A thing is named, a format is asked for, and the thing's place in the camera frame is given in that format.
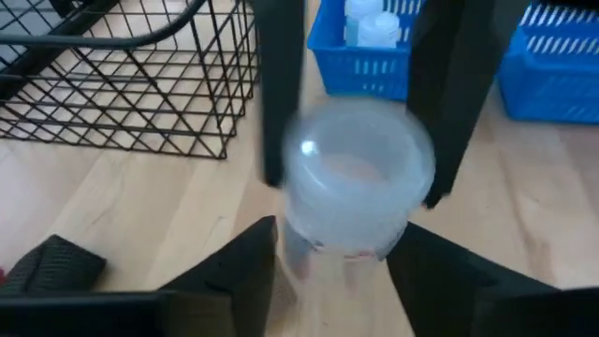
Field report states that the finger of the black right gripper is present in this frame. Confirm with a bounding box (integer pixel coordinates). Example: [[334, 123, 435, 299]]
[[405, 0, 504, 210], [254, 0, 307, 189]]

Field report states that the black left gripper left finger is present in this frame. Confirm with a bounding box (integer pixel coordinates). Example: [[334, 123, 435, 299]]
[[158, 214, 280, 337]]

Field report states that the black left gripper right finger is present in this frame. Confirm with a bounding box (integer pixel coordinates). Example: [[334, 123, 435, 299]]
[[387, 221, 563, 337]]

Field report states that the translucent white plastic bottle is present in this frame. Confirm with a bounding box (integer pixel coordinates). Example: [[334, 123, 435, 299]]
[[280, 96, 437, 286], [358, 11, 402, 50], [343, 0, 386, 46]]

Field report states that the black bandage roll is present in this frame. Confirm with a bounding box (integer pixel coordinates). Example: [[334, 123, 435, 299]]
[[0, 233, 108, 296]]

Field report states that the blue plastic slotted basket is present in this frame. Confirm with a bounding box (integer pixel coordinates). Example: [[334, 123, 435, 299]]
[[495, 1, 599, 125], [305, 0, 428, 103]]

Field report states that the black wire basket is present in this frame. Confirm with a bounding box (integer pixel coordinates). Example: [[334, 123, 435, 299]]
[[0, 0, 261, 161]]

